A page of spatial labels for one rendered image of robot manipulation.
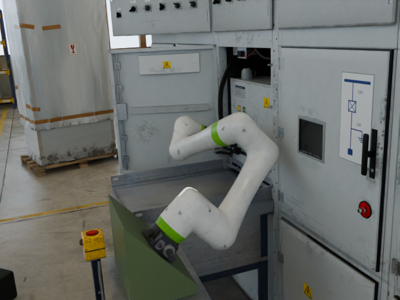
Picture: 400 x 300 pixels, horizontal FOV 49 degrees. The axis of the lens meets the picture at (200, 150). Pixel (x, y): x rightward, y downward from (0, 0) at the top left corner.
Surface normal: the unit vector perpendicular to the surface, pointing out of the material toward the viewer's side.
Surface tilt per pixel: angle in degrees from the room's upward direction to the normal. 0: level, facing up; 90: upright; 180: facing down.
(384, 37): 90
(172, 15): 90
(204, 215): 85
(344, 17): 90
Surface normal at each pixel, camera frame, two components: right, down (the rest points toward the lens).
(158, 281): 0.33, 0.23
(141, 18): -0.48, 0.25
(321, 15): -0.93, 0.14
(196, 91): 0.04, 0.25
